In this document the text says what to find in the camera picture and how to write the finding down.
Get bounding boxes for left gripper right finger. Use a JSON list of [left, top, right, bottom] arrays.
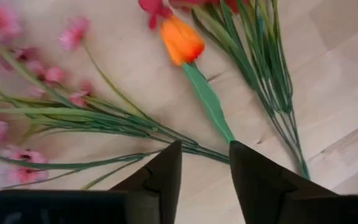
[[228, 139, 358, 224]]

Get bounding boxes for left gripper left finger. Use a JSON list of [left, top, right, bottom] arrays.
[[0, 139, 183, 224]]

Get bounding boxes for pink flower bunch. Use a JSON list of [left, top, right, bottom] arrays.
[[0, 0, 231, 190]]

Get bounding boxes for red flower bunch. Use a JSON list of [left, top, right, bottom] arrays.
[[137, 0, 311, 180]]

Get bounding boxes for orange tulip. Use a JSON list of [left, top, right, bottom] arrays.
[[159, 14, 237, 146]]

